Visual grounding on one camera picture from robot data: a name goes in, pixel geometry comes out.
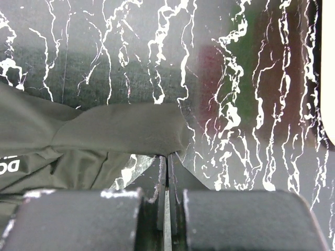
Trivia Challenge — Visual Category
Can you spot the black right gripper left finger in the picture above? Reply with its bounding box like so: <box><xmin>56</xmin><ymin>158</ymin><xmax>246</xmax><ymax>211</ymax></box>
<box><xmin>148</xmin><ymin>156</ymin><xmax>166</xmax><ymax>230</ymax></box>

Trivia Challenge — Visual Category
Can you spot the black printed t shirt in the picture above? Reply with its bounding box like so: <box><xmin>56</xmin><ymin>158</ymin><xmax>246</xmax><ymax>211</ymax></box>
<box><xmin>1</xmin><ymin>84</ymin><xmax>189</xmax><ymax>194</ymax></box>

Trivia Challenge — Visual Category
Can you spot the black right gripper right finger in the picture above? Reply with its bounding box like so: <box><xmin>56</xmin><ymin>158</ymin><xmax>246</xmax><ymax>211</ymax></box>
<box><xmin>167</xmin><ymin>153</ymin><xmax>209</xmax><ymax>235</ymax></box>

